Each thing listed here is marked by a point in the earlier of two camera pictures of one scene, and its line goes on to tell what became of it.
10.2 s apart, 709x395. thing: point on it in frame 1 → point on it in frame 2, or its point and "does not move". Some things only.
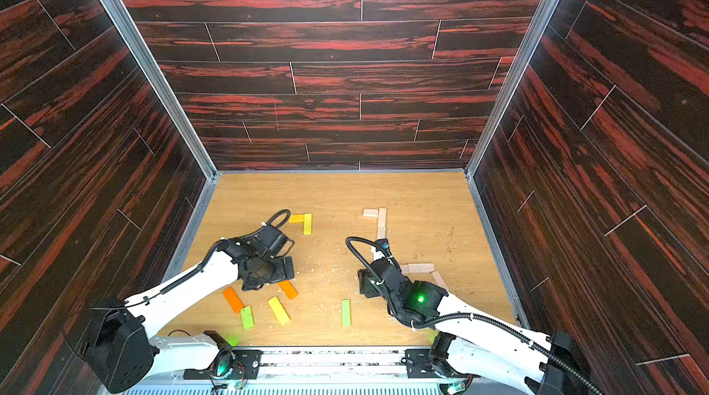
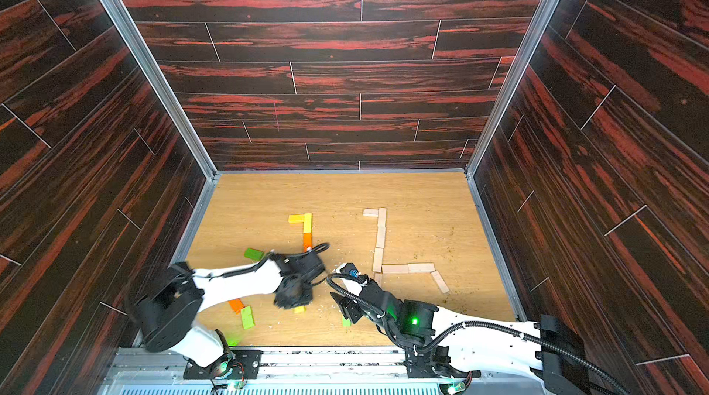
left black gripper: [282, 275] → [288, 303]
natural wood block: [438, 281] does not move
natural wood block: [420, 268] does not move
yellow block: [307, 224] does not move
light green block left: [247, 317] does not move
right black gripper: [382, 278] → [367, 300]
